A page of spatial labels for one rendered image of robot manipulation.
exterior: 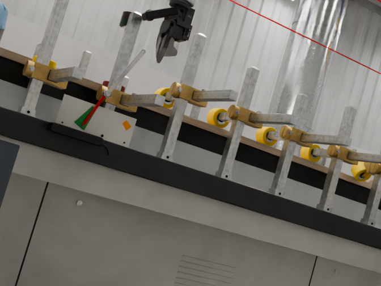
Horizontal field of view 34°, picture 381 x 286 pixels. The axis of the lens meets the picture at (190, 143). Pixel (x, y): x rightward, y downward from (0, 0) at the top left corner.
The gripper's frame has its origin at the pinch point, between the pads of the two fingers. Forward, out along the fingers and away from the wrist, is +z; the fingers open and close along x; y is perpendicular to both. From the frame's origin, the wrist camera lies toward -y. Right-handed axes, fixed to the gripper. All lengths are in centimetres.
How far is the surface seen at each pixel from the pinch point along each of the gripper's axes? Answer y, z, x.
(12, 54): -40.0, 11.6, 25.7
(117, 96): -7.5, 15.7, 5.5
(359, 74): 663, -269, 699
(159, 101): -4.1, 16.4, -21.4
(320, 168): 99, 12, 29
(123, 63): -8.6, 4.6, 6.3
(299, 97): 65, -9, 9
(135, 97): -5.8, 15.6, -6.6
